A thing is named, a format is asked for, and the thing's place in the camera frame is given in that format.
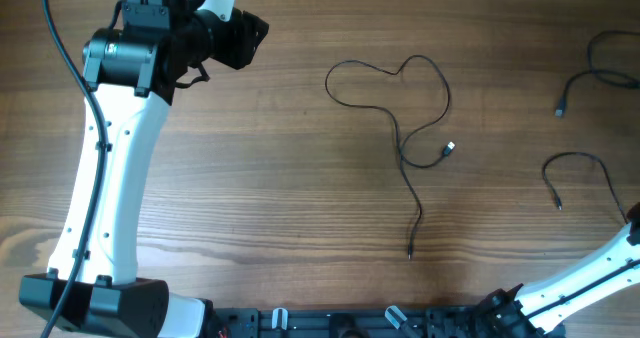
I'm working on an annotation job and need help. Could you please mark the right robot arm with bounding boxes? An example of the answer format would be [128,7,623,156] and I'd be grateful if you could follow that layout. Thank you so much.
[473,205,639,337]

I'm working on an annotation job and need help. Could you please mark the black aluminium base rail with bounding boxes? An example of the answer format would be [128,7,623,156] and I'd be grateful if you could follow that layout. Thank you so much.
[204,305,566,338]

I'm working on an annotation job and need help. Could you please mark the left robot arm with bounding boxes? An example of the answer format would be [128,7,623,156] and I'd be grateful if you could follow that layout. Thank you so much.
[19,0,269,337]

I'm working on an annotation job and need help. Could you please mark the left camera cable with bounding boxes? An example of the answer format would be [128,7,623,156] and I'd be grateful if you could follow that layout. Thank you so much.
[38,0,113,338]

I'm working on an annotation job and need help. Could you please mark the thick black usb cable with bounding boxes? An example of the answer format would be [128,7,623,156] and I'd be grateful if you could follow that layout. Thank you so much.
[553,29,640,119]

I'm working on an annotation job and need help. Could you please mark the black usb cables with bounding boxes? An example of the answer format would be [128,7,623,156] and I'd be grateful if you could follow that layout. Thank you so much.
[323,53,457,262]

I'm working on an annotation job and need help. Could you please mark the thin black micro-usb cable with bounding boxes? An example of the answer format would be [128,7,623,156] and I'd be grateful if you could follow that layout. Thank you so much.
[540,150,630,225]

